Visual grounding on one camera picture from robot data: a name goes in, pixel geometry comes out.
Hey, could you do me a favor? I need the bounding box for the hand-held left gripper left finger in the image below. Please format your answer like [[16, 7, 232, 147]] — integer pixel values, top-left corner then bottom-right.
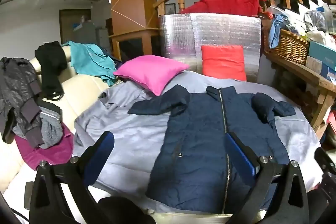
[[29, 131, 116, 224]]

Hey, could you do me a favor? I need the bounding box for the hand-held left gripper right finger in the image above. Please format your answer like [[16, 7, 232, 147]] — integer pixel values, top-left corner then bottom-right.
[[225, 132, 310, 224]]

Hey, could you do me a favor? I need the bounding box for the navy puffer jacket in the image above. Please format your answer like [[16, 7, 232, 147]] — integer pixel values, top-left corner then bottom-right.
[[128, 84, 296, 215]]

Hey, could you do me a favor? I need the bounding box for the grey bed sheet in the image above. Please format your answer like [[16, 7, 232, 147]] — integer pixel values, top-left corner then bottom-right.
[[72, 70, 322, 214]]

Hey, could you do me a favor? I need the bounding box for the magenta garment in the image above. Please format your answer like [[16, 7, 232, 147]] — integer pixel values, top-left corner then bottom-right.
[[15, 123, 74, 171]]

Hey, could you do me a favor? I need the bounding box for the stack of folded cloths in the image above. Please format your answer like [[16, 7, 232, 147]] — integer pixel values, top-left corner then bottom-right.
[[325, 110, 336, 141]]

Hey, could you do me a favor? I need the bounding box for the grey knit garment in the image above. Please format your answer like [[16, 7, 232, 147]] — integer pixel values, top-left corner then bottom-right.
[[37, 106, 64, 149]]

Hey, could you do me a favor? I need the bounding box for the cream sofa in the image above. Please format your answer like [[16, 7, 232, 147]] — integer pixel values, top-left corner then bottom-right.
[[0, 46, 118, 203]]

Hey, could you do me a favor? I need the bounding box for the black flat device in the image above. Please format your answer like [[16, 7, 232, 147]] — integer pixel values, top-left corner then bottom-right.
[[24, 181, 34, 210]]

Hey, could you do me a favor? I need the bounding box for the teal garment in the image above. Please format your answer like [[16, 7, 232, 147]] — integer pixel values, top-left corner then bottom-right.
[[62, 41, 117, 86]]

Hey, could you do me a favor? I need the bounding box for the red-orange pillow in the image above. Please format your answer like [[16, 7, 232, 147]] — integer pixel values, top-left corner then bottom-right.
[[201, 45, 247, 81]]

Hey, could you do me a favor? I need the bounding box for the pink pillow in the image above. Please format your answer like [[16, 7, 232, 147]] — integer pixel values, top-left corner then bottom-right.
[[113, 55, 190, 96]]

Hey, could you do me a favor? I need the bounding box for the black garment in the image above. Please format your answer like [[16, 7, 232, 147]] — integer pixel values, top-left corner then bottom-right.
[[35, 41, 68, 102]]

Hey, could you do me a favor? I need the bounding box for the wooden table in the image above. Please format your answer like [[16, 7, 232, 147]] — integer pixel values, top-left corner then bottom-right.
[[264, 52, 336, 140]]

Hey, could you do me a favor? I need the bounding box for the grey shiny puffer jacket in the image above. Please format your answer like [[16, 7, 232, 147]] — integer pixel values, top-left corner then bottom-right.
[[0, 57, 44, 148]]

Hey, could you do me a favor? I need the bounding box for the white patterned box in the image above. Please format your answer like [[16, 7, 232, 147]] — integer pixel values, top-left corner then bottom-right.
[[306, 56, 336, 83]]

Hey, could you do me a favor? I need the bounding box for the wicker basket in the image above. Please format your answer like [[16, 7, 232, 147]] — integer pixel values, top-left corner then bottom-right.
[[264, 28, 310, 65]]

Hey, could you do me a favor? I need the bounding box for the teal cardboard box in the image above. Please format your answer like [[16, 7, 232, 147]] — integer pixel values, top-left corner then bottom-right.
[[308, 40, 336, 71]]

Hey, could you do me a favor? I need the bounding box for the wooden door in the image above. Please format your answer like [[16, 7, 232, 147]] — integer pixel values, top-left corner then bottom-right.
[[59, 9, 92, 44]]

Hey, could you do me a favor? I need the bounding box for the blue cloth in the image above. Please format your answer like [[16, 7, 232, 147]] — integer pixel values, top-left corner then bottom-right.
[[268, 14, 292, 49]]

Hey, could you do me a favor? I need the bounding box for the silver foil insulation mat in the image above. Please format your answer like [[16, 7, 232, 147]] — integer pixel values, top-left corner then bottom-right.
[[158, 13, 262, 83]]

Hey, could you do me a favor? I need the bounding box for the red garment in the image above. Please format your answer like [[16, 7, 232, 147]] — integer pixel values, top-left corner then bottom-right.
[[180, 0, 267, 17]]

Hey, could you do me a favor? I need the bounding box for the clear plastic bag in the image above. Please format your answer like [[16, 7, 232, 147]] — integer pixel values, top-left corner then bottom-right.
[[304, 10, 327, 31]]

